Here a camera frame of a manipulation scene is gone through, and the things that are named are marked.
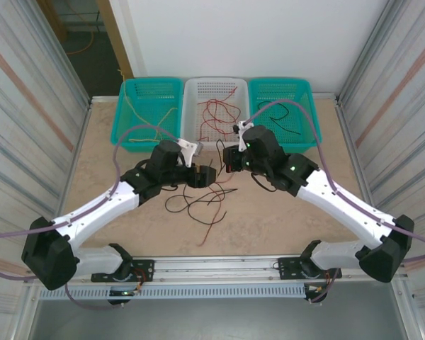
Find thin yellow cable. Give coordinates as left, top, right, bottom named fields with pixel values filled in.
left=118, top=69, right=180, bottom=143

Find thin red cable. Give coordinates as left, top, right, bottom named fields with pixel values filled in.
left=197, top=88, right=242, bottom=141
left=197, top=178, right=231, bottom=247

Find grey metal sheet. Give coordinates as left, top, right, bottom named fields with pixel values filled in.
left=30, top=299, right=410, bottom=340

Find orange floor cable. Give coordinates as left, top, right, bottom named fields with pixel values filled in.
left=66, top=30, right=97, bottom=56

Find white plastic basket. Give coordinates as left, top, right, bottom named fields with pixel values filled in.
left=179, top=76, right=251, bottom=152

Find teal plastic basket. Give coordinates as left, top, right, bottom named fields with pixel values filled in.
left=110, top=76, right=183, bottom=154
left=247, top=76, right=323, bottom=154

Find wooden door frame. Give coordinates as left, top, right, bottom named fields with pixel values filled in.
left=94, top=0, right=135, bottom=81

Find grey slotted cable duct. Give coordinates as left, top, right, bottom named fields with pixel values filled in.
left=38, top=285, right=308, bottom=301

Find red black base wires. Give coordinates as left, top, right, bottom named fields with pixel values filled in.
left=304, top=268, right=341, bottom=305
left=130, top=268, right=154, bottom=295

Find wooden board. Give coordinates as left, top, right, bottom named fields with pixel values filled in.
left=37, top=0, right=69, bottom=43

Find short thin black cable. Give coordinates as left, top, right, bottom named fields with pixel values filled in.
left=257, top=101, right=302, bottom=136

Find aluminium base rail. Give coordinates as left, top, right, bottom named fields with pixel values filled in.
left=23, top=254, right=410, bottom=285

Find corrugated enclosure side panel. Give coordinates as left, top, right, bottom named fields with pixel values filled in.
left=334, top=0, right=425, bottom=340
left=0, top=0, right=93, bottom=340

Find bundle of red black wires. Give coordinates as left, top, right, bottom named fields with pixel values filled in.
left=165, top=139, right=240, bottom=227

